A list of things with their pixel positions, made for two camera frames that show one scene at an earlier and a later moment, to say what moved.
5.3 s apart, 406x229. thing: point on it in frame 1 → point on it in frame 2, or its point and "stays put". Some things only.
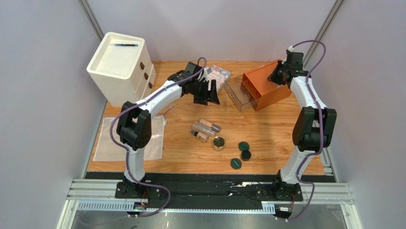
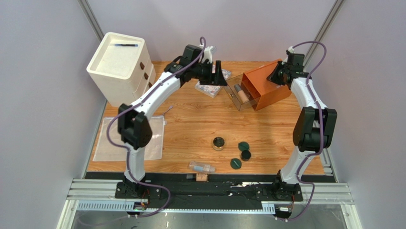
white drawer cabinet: (120, 68) stays put
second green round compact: (236, 163) stays put
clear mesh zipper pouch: (105, 150) stays put
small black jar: (245, 155) stays put
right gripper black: (275, 75) stays put
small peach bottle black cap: (199, 136) → (202, 177)
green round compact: (243, 145) stays put
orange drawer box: (257, 80) stays put
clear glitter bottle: (203, 128) → (199, 166)
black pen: (126, 45) stays put
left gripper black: (214, 97) → (219, 79)
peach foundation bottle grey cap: (214, 127) → (242, 95)
